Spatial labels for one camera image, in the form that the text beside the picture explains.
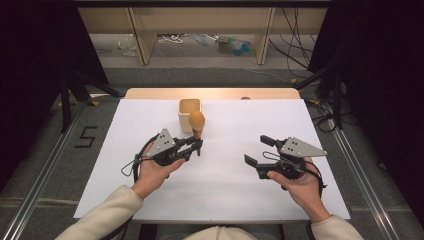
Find hand-held gripper cable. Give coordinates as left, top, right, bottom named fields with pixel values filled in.
left=262, top=150, right=328, bottom=199
left=120, top=133, right=161, bottom=184

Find white table sheet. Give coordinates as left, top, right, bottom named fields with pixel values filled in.
left=73, top=98, right=352, bottom=224

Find colourful bottle pack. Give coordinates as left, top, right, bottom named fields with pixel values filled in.
left=216, top=35, right=257, bottom=57

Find hanging black cables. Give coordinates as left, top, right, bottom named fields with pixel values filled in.
left=269, top=7, right=318, bottom=80

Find bluish clear plastic wrap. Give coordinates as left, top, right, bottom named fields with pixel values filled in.
left=189, top=33, right=218, bottom=46

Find white coiled cord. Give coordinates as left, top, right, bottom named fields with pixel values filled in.
left=158, top=33, right=188, bottom=45

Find right hand-held gripper cable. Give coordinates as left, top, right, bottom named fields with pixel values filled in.
left=262, top=150, right=328, bottom=199

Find person's left hand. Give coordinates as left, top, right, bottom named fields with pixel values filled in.
left=130, top=141, right=187, bottom=200

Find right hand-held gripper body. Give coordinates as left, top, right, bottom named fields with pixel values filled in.
left=273, top=136, right=329, bottom=192

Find black floor cables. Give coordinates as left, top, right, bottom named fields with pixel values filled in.
left=305, top=99, right=338, bottom=133

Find person's right hand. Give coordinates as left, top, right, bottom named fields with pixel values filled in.
left=266, top=157, right=332, bottom=224

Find metal floor rail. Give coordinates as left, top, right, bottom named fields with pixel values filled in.
left=328, top=119, right=403, bottom=240
left=1, top=101, right=88, bottom=240

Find black curtain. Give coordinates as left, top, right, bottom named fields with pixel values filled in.
left=0, top=0, right=109, bottom=193
left=308, top=0, right=424, bottom=218

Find black tripod stand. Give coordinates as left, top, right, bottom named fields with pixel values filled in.
left=59, top=69, right=122, bottom=134
left=294, top=64, right=345, bottom=131

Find cream square cup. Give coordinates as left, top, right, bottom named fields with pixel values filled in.
left=177, top=98, right=203, bottom=134

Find clear plastic bag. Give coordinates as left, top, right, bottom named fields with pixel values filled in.
left=117, top=34, right=139, bottom=58

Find makeup brush with gold ferrule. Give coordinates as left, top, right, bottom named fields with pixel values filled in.
left=188, top=111, right=206, bottom=158

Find person's beige torso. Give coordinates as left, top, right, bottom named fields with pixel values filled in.
left=182, top=225, right=258, bottom=240

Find left hand-held gripper cable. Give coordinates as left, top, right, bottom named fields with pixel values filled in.
left=120, top=133, right=161, bottom=184

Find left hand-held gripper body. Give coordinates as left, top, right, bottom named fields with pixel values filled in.
left=145, top=127, right=188, bottom=167

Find light wooden desk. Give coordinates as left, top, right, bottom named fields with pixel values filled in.
left=78, top=7, right=329, bottom=66

